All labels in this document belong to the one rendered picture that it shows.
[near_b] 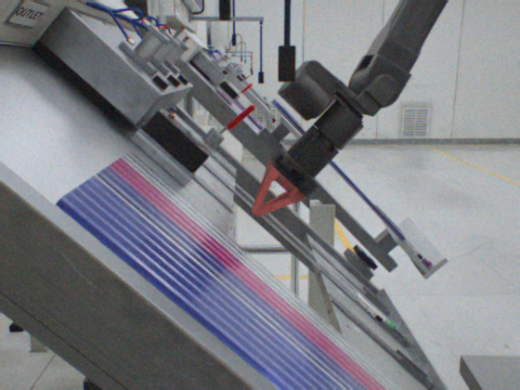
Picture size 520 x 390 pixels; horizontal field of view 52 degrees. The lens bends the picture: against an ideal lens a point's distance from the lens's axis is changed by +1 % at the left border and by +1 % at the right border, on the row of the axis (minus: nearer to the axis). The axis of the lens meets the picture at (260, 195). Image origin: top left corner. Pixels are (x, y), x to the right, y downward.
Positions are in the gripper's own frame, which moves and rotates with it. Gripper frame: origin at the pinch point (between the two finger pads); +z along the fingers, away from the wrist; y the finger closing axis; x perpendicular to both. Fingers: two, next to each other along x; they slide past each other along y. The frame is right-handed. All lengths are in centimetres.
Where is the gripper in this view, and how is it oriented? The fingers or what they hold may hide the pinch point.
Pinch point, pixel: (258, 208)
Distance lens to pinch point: 79.6
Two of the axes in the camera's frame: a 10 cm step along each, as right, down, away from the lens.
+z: -6.8, 7.1, 1.6
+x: 7.3, 6.6, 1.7
